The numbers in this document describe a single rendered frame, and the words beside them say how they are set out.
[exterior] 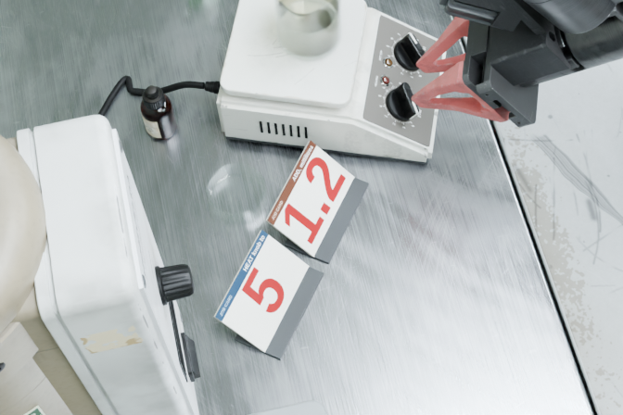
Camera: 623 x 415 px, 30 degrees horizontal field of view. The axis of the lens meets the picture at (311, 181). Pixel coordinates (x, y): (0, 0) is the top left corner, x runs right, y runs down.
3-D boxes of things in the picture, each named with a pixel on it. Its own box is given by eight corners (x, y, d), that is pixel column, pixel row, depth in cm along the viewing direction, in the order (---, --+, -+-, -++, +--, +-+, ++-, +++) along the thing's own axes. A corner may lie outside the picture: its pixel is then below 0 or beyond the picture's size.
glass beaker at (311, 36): (281, 6, 109) (275, -54, 101) (349, 13, 108) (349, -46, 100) (268, 68, 105) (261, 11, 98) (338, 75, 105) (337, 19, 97)
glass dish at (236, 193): (279, 196, 109) (278, 185, 107) (238, 236, 107) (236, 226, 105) (237, 162, 110) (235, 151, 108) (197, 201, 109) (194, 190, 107)
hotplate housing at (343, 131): (445, 56, 115) (451, 6, 108) (429, 169, 109) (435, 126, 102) (226, 30, 118) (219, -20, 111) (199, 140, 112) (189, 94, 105)
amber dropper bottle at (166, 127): (171, 109, 113) (159, 69, 107) (182, 133, 112) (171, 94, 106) (142, 121, 113) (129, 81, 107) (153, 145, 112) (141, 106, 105)
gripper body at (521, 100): (469, 92, 89) (553, 66, 84) (481, -14, 94) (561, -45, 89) (515, 132, 93) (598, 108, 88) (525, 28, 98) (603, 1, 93)
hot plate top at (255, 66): (369, 3, 109) (369, -3, 108) (349, 110, 103) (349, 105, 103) (244, -12, 110) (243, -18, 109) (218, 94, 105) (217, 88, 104)
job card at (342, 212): (369, 184, 109) (369, 163, 105) (328, 264, 105) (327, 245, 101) (310, 161, 110) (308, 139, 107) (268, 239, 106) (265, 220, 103)
